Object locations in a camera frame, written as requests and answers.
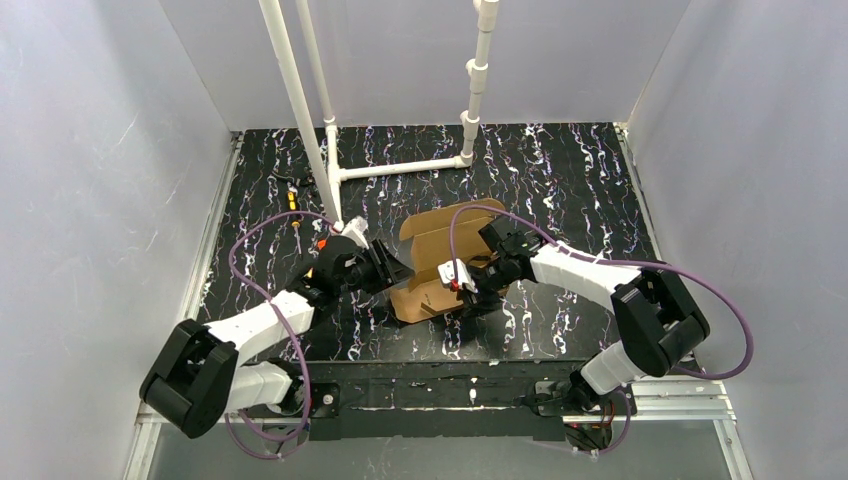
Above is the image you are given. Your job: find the brown cardboard box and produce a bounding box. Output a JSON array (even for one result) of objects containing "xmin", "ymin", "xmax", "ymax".
[{"xmin": 390, "ymin": 198, "xmax": 504, "ymax": 324}]

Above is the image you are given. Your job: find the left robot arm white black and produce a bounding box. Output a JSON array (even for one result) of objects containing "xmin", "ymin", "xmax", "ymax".
[{"xmin": 139, "ymin": 236, "xmax": 414, "ymax": 439}]

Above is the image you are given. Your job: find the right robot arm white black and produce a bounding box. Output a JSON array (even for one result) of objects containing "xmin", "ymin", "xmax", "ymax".
[{"xmin": 440, "ymin": 216, "xmax": 710, "ymax": 408}]

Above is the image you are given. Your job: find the yellow black screwdriver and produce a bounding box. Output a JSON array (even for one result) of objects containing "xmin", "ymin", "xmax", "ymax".
[{"xmin": 286, "ymin": 187, "xmax": 302, "ymax": 230}]

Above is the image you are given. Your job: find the black small tool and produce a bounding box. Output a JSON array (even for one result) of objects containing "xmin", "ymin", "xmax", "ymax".
[{"xmin": 271, "ymin": 172, "xmax": 315, "ymax": 188}]

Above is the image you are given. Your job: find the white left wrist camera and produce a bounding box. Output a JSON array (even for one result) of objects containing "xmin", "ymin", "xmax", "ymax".
[{"xmin": 332, "ymin": 216, "xmax": 369, "ymax": 249}]

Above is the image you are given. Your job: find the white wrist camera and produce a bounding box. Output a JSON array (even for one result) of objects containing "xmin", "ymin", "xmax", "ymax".
[
  {"xmin": 437, "ymin": 259, "xmax": 477, "ymax": 293},
  {"xmin": 332, "ymin": 216, "xmax": 369, "ymax": 249}
]

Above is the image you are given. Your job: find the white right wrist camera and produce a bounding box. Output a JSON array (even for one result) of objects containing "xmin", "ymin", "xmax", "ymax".
[{"xmin": 437, "ymin": 259, "xmax": 477, "ymax": 293}]

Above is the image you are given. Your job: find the white PVC pipe frame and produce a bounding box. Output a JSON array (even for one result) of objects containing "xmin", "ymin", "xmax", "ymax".
[{"xmin": 259, "ymin": 1, "xmax": 500, "ymax": 220}]

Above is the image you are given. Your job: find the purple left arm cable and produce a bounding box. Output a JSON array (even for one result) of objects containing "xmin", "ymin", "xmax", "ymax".
[{"xmin": 223, "ymin": 210, "xmax": 346, "ymax": 462}]

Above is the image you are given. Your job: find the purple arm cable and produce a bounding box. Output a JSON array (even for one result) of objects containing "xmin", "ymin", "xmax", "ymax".
[
  {"xmin": 449, "ymin": 203, "xmax": 755, "ymax": 458},
  {"xmin": 223, "ymin": 210, "xmax": 346, "ymax": 462}
]

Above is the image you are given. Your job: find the aluminium front rail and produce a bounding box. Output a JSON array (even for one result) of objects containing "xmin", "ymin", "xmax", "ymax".
[{"xmin": 124, "ymin": 371, "xmax": 752, "ymax": 479}]

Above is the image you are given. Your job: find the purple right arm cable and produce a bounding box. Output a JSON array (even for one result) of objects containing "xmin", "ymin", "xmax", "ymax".
[{"xmin": 449, "ymin": 203, "xmax": 755, "ymax": 458}]

